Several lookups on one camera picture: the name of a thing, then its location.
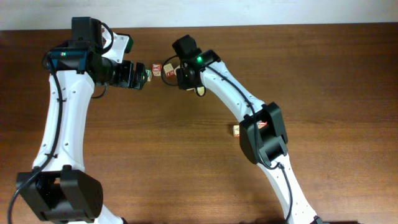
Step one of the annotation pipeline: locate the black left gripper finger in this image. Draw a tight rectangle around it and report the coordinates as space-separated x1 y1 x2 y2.
130 75 147 90
134 62 146 75

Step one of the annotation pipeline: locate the ice cream picture wooden block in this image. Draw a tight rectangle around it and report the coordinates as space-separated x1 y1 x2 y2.
233 125 240 137

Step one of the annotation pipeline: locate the red E wooden block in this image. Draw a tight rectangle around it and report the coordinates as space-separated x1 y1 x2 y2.
257 121 267 129

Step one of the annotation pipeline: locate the wooden block number 8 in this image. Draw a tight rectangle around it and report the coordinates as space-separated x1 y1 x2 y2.
174 66 180 75

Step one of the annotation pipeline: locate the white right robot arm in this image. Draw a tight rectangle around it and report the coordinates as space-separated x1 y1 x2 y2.
177 50 322 224

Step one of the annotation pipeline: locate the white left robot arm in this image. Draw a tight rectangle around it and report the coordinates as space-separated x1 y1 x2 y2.
16 27 146 223

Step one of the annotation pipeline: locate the green B wooden block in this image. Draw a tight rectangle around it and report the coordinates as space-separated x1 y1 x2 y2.
146 70 152 82

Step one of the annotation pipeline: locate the red Y wooden block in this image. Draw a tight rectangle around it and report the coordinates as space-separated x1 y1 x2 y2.
152 63 162 77

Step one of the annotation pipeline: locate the yellow H wooden block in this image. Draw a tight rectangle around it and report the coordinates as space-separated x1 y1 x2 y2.
195 86 206 96

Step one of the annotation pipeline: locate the wooden block number 5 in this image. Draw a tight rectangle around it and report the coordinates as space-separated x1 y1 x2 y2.
163 63 175 78

